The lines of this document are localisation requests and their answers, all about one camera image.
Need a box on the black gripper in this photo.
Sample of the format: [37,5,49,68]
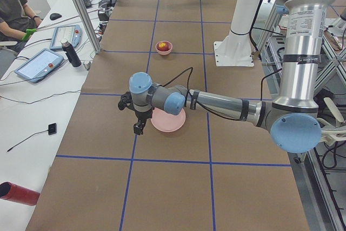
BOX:
[133,109,153,135]

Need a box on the red apple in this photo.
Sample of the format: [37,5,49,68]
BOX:
[156,41,170,52]

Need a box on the pink bowl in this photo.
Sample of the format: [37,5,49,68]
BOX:
[155,41,172,56]

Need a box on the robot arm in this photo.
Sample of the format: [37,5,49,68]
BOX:
[118,0,345,153]

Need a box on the pink plate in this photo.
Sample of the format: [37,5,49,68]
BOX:
[151,108,186,133]

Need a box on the small black square device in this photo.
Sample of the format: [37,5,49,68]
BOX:
[48,123,57,135]

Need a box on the black water bottle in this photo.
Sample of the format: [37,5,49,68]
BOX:
[61,39,81,68]

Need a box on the near blue teach pendant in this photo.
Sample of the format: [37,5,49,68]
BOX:
[15,49,63,83]

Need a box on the blue teach pendant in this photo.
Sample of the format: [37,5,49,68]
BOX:
[15,49,63,83]
[49,25,82,51]

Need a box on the far blue teach pendant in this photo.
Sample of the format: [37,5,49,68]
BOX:
[49,25,82,51]

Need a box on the black computer mouse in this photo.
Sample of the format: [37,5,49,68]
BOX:
[49,12,62,21]

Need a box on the red cylinder bottle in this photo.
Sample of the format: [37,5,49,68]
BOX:
[1,182,40,206]

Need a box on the seated person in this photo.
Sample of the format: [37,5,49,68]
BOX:
[1,0,42,52]

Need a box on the white office chair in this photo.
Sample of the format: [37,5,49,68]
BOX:
[313,97,346,147]

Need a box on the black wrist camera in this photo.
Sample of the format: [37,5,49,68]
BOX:
[118,91,134,111]

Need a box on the white central post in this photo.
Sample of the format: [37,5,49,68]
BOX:
[214,0,262,67]

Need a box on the aluminium frame post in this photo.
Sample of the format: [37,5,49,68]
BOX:
[72,0,101,54]

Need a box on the green handled reach stick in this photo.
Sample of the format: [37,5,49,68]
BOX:
[22,7,114,41]

